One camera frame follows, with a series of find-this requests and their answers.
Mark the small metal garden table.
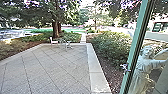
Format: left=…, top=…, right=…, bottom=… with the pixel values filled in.
left=60, top=38, right=74, bottom=51

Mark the green glass door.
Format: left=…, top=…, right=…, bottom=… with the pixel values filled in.
left=119, top=0, right=168, bottom=94

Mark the large garden tree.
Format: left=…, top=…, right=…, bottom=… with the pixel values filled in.
left=0, top=0, right=83, bottom=39

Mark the small white garden bench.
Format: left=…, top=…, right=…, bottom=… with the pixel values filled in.
left=49, top=36, right=60, bottom=47

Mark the white garden statue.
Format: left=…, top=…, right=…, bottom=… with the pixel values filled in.
left=127, top=44, right=168, bottom=94

